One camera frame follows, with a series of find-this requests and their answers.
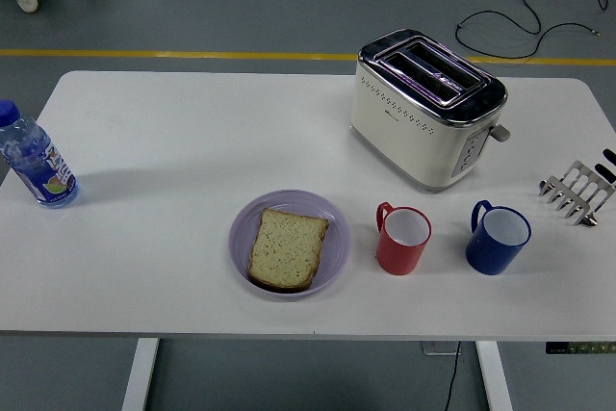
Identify grey box under table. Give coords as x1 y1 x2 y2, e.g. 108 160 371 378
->
422 341 462 357

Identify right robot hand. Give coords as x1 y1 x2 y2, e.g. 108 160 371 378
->
594 147 616 179

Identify steel toast tongs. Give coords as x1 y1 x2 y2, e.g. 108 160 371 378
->
537 159 616 228

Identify red cup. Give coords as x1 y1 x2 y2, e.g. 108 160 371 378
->
374 200 433 277

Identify blue cup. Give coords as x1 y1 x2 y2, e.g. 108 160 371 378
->
464 199 533 278

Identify purple plate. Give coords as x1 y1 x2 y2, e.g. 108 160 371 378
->
227 189 352 303

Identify cream toaster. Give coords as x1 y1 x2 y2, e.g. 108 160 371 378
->
349 28 512 194

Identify bread slice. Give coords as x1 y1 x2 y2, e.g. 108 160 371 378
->
246 207 331 294

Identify black cable under table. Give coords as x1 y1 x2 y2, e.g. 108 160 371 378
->
442 341 463 411

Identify white table leg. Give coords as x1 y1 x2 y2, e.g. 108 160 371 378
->
475 341 514 411
120 337 161 411

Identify black table control panel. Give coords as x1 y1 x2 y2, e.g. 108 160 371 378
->
545 341 616 355

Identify plastic water bottle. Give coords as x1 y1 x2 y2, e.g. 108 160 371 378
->
0 99 81 210

